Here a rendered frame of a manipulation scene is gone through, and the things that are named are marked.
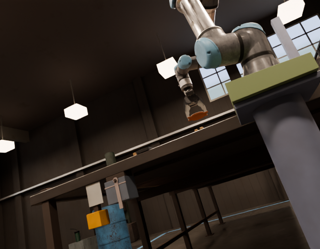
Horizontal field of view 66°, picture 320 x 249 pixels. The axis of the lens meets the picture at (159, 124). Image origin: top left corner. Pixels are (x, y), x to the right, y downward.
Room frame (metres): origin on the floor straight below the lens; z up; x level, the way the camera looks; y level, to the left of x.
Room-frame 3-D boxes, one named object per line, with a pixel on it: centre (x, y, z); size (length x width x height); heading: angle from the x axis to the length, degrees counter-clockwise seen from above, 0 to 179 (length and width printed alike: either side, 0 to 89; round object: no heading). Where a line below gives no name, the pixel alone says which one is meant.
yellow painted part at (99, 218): (1.41, 0.47, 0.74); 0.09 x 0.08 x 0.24; 69
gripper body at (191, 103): (1.39, -0.23, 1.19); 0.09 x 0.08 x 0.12; 173
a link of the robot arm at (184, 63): (1.28, -0.25, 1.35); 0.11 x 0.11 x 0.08; 8
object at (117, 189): (1.35, 0.30, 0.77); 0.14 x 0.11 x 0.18; 69
